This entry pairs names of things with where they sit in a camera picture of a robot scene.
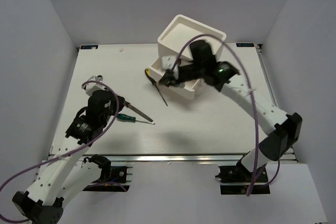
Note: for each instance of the blue label left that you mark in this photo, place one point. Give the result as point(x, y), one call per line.
point(88, 47)

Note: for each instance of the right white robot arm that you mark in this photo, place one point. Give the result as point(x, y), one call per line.
point(282, 129)

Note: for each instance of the blue label right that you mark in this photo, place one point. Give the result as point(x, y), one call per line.
point(241, 44)

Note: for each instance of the white drawer cabinet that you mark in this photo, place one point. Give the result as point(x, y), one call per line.
point(193, 40)

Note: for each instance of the white drawer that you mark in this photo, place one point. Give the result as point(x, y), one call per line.
point(187, 89)

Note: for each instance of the yellow handle screwdriver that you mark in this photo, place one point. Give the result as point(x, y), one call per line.
point(154, 83)

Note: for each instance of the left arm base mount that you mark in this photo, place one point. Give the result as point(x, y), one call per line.
point(119, 180)

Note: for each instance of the grey metal file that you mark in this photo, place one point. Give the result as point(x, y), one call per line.
point(137, 111)

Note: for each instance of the aluminium rail front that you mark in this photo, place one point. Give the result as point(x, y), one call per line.
point(212, 158)

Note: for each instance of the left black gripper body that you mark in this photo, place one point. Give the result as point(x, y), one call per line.
point(113, 105)

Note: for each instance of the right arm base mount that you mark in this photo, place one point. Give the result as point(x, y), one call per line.
point(235, 182)

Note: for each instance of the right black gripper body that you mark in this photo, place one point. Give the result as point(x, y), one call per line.
point(187, 73)

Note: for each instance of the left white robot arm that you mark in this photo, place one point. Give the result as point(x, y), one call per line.
point(45, 199)

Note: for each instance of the blue label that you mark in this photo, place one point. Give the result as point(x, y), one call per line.
point(241, 44)
point(88, 47)

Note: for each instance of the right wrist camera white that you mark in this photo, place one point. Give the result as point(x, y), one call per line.
point(167, 63)

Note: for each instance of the green handle screwdriver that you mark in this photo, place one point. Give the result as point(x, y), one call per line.
point(127, 118)

